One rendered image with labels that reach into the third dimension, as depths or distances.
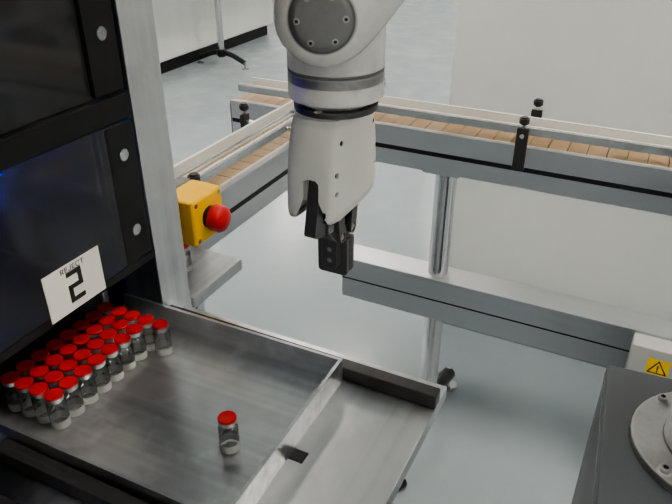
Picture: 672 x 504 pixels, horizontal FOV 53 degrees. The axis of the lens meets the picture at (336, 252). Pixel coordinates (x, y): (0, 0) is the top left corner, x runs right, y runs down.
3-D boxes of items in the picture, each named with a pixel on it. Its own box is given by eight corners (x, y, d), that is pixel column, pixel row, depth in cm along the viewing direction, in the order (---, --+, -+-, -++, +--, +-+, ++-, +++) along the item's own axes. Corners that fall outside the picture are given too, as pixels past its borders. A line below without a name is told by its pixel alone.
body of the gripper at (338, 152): (324, 71, 64) (325, 179, 70) (269, 100, 56) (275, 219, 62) (397, 81, 61) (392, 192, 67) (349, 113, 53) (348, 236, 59)
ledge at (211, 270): (122, 286, 106) (120, 276, 105) (174, 250, 116) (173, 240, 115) (194, 309, 101) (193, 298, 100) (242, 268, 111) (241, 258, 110)
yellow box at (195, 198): (157, 238, 99) (150, 193, 96) (187, 218, 105) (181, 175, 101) (199, 249, 97) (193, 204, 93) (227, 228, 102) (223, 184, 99)
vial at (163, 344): (152, 354, 88) (147, 325, 86) (163, 344, 90) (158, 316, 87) (165, 359, 87) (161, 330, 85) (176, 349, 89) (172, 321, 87)
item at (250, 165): (145, 305, 105) (130, 215, 97) (71, 282, 111) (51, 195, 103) (338, 157, 158) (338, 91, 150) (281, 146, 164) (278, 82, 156)
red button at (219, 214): (198, 233, 97) (195, 208, 95) (214, 221, 101) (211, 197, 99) (219, 238, 96) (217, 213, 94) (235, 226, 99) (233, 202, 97)
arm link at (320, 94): (317, 50, 63) (318, 81, 65) (268, 72, 56) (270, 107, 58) (401, 59, 60) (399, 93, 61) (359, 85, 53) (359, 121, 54)
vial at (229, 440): (216, 451, 73) (212, 422, 71) (227, 437, 75) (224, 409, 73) (233, 457, 73) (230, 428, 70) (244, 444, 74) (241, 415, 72)
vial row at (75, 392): (47, 427, 77) (38, 396, 74) (149, 340, 91) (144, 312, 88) (61, 433, 76) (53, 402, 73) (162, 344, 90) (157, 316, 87)
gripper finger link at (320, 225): (318, 145, 59) (338, 167, 65) (291, 227, 58) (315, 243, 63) (330, 147, 59) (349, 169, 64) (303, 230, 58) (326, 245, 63)
